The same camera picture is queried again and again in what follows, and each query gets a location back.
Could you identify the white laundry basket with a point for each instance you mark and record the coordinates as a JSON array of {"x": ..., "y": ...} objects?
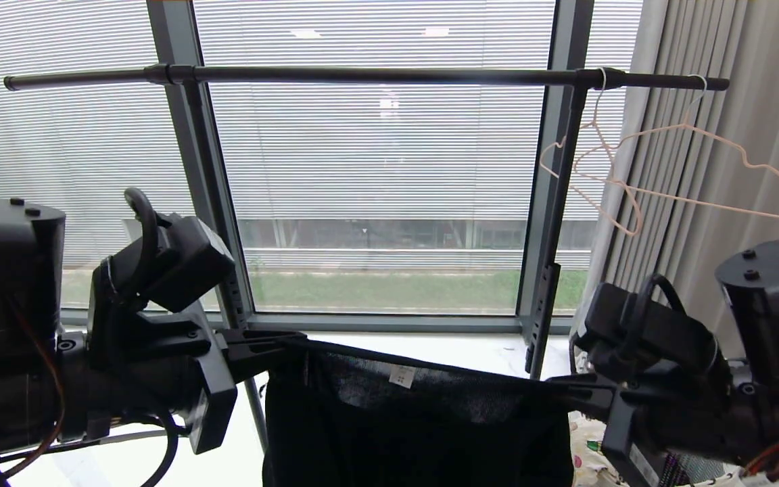
[{"x": 694, "y": 473}]

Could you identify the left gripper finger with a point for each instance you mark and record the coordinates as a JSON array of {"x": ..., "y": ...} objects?
[{"x": 244, "y": 352}]

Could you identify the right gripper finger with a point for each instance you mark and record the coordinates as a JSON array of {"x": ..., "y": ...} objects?
[{"x": 596, "y": 396}]

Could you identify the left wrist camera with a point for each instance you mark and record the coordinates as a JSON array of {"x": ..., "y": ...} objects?
[{"x": 186, "y": 264}]

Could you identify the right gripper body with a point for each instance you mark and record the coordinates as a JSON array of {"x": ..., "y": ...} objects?
[{"x": 700, "y": 423}]

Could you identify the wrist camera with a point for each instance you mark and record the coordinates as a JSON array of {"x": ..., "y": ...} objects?
[
  {"x": 673, "y": 338},
  {"x": 186, "y": 264}
]

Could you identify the black clothes rack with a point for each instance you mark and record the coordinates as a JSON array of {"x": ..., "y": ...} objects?
[{"x": 362, "y": 74}]

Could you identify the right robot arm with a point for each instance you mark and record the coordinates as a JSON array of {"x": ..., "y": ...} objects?
[{"x": 775, "y": 304}]

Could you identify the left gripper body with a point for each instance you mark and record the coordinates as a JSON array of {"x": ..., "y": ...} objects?
[{"x": 132, "y": 399}]

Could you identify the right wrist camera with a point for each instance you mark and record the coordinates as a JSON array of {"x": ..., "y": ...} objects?
[{"x": 673, "y": 338}]

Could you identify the window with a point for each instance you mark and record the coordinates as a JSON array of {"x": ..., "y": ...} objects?
[{"x": 362, "y": 169}]

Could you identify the black garment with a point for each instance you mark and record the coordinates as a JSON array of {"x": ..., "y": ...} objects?
[{"x": 396, "y": 433}]

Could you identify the beige curtain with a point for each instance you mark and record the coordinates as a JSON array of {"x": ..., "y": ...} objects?
[{"x": 734, "y": 169}]

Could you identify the pink clothes hanger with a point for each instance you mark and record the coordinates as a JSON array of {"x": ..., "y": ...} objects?
[
  {"x": 700, "y": 199},
  {"x": 640, "y": 220}
]

